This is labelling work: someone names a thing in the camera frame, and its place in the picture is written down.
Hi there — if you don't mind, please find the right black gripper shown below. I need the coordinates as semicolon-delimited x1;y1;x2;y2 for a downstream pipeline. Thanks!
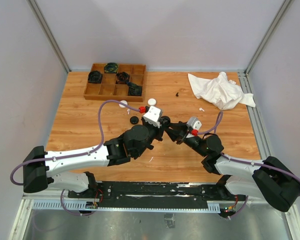
165;121;208;158

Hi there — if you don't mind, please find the black earbud charging case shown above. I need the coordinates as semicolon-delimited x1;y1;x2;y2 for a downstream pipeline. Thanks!
159;116;171;129

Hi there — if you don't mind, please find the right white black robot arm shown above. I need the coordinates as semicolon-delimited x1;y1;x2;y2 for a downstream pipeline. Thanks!
164;120;300;212

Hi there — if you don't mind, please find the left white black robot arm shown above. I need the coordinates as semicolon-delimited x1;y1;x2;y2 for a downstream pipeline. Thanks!
22;121;164;198

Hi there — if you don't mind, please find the white round case right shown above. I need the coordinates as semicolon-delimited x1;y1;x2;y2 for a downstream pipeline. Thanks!
147;98;157;106

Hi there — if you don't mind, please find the white round case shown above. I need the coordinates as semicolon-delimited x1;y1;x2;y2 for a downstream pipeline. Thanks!
119;100;128;109
147;98;157;106

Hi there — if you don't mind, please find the white round case left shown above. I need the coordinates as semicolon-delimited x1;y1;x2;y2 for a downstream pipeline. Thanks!
119;100;128;109

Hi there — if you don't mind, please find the dark rolled fabric bottom right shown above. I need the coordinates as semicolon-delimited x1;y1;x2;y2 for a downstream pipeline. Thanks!
127;82;143;97

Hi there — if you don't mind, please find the dark rolled fabric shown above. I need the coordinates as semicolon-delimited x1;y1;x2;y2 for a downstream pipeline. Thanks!
127;82;143;97
87;70;103;84
104;62;119;74
116;71;130;85

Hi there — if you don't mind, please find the wooden compartment tray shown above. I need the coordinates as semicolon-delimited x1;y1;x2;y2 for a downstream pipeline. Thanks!
83;62;147;102

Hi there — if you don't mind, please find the white crumpled cloth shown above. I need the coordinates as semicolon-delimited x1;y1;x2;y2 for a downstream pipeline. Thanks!
187;72;256;111

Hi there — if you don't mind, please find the dark rolled fabric middle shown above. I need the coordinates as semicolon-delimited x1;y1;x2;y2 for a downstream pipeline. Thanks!
116;71;130;85

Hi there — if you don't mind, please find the dark rolled fabric top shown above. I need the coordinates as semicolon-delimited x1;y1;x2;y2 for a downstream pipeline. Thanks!
104;62;119;74

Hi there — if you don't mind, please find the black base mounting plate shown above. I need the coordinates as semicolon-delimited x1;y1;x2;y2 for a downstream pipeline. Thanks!
66;181;245;206

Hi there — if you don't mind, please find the dark rolled fabric far left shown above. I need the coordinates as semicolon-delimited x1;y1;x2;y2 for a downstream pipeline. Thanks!
87;70;103;84

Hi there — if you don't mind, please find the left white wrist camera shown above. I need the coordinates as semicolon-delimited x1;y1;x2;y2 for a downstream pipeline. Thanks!
138;106;163;128

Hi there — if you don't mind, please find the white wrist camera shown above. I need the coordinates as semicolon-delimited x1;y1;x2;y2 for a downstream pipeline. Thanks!
138;106;163;128
186;116;202;138

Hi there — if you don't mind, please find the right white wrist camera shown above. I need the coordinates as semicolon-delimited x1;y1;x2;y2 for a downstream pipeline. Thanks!
186;116;202;138

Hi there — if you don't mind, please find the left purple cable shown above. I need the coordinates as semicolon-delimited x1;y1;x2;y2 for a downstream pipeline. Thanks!
9;99;146;217

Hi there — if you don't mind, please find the white slotted cable duct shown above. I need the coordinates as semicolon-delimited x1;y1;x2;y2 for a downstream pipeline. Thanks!
32;198;222;214

